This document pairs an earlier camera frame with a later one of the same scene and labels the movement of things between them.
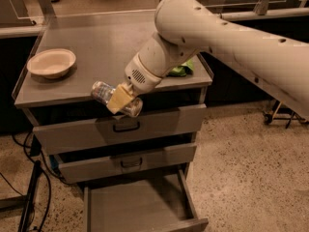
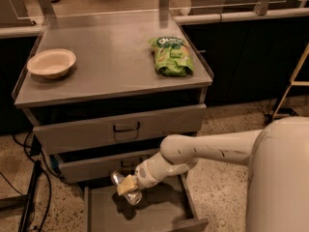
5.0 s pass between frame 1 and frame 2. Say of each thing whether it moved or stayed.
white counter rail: stayed
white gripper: moved
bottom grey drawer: stayed
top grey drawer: stayed
